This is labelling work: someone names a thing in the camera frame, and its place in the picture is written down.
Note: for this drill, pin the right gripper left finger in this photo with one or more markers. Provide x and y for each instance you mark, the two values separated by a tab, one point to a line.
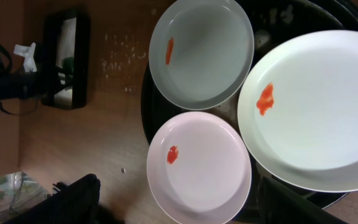
75	203

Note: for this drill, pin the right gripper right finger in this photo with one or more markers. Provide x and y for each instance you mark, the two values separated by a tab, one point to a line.
280	205

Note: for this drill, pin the pink-white plate front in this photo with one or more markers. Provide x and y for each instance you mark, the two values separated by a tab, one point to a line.
198	169

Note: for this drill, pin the white plate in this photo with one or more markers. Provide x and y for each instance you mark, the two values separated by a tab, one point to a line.
298	111

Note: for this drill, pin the green yellow sponge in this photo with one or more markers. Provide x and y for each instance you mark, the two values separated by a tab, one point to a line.
68	65

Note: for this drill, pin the grey-green plate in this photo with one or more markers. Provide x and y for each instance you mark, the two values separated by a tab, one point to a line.
200	52

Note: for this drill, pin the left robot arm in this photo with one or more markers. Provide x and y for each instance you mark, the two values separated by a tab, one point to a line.
18	84

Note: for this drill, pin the black rectangular soap tray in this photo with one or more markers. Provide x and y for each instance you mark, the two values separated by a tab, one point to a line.
65	57

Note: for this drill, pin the round black tray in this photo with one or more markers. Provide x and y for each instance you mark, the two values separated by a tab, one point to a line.
273	23

